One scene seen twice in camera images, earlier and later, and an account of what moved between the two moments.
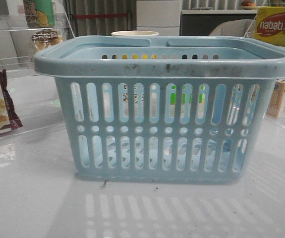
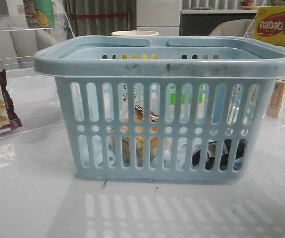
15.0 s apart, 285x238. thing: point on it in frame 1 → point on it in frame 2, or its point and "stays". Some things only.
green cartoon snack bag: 39,13 stays
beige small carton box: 281,87 stays
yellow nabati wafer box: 281,25 stays
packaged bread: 45,38 → 139,115
